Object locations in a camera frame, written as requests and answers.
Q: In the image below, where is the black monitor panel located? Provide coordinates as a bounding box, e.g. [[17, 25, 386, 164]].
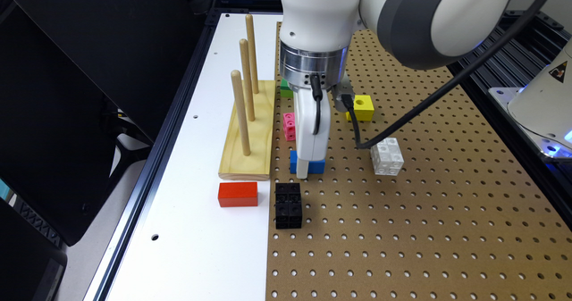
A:
[[1, 0, 201, 245]]

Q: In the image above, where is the white interlocking cube block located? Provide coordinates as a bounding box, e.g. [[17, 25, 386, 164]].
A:
[[370, 138, 404, 176]]

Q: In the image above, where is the middle wooden peg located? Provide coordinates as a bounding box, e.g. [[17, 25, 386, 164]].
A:
[[240, 38, 256, 121]]

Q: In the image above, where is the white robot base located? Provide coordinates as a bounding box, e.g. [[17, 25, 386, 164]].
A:
[[489, 43, 571, 163]]

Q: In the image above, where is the green block with hole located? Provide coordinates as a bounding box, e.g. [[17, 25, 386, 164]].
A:
[[280, 79, 293, 98]]

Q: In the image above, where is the red rectangular block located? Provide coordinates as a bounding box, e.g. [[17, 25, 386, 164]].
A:
[[218, 182, 258, 207]]

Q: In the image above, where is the pink interlocking cube block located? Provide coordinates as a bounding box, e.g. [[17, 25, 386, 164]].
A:
[[282, 113, 296, 141]]

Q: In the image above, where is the wooden peg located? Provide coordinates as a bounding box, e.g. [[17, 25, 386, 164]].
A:
[[231, 70, 251, 156], [240, 38, 256, 121], [245, 13, 259, 94]]

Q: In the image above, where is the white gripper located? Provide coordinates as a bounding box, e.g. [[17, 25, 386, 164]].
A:
[[293, 88, 331, 180]]

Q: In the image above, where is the yellow block with hole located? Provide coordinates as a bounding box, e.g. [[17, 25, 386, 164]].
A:
[[353, 95, 374, 121]]

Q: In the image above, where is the blue rectangular block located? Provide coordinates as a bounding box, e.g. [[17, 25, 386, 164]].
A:
[[290, 150, 325, 174]]

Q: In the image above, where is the rear wooden peg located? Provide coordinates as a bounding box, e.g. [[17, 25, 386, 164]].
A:
[[245, 13, 259, 94]]

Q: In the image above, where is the wooden peg base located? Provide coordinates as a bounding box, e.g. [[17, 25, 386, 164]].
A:
[[218, 80, 276, 180]]

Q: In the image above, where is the front wooden peg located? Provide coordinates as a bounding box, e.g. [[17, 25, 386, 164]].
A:
[[231, 70, 251, 156]]

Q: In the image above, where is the brown pegboard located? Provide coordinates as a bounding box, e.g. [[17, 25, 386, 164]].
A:
[[265, 21, 572, 301]]

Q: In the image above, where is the black interlocking cube block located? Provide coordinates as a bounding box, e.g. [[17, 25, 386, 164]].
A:
[[274, 183, 302, 230]]

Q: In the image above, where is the black cable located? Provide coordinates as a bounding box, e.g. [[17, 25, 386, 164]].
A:
[[308, 0, 562, 151]]

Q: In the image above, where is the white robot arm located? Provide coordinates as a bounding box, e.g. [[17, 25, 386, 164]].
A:
[[279, 0, 509, 179]]

